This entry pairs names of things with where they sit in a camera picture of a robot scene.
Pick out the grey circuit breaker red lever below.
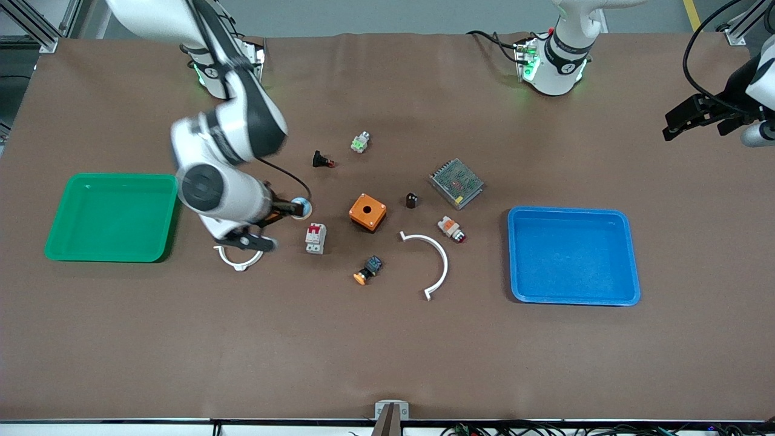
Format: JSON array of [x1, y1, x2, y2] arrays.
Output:
[[305, 222, 328, 256]]

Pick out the small white pipe clamp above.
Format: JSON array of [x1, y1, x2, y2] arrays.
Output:
[[213, 244, 267, 273]]

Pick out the yellow pushbutton black blue body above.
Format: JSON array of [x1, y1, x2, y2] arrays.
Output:
[[353, 255, 384, 286]]

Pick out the green plastic tray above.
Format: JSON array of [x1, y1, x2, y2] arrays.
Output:
[[44, 173, 180, 263]]

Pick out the brown table mat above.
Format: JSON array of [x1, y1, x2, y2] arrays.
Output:
[[0, 31, 775, 421]]

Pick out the red indicator lamp orange-white body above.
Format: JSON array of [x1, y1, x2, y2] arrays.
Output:
[[437, 216, 468, 245]]

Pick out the large white pipe clamp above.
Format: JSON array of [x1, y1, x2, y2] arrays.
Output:
[[399, 231, 450, 302]]

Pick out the perforated metal power supply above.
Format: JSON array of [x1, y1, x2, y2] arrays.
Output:
[[429, 158, 485, 211]]

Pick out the blue plastic tray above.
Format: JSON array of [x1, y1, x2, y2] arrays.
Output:
[[507, 205, 642, 307]]

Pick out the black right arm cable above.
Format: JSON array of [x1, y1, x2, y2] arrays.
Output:
[[257, 156, 313, 203]]

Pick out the aluminium frame profile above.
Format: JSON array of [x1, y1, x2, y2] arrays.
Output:
[[0, 0, 82, 54], [717, 0, 775, 46]]

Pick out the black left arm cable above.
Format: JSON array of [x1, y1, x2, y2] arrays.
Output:
[[683, 0, 775, 119]]

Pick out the black cable at arm base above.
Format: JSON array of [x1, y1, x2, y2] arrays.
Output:
[[466, 29, 549, 64]]

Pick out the metal table edge bracket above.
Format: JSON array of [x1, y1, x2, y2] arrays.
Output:
[[375, 400, 410, 436]]

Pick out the black cable bundle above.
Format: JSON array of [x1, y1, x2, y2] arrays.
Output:
[[442, 420, 775, 436]]

